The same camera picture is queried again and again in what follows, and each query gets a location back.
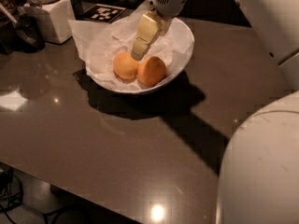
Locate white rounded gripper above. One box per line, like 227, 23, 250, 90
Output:
131, 0, 187, 60

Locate orange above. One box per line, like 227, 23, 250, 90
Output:
113, 51, 139, 80
137, 56, 166, 87

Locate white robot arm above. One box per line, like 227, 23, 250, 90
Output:
138, 0, 299, 224

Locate white bowl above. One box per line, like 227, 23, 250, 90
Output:
83, 12, 196, 95

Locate white crumpled paper liner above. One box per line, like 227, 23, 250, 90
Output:
67, 0, 191, 91

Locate black white marker card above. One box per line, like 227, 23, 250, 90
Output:
82, 4, 126, 23

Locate white square jar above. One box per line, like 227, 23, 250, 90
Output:
24, 0, 75, 44

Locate black round pan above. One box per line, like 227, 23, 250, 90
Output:
0, 4, 45, 52

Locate black floor cables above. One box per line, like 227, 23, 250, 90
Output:
0, 166, 88, 224

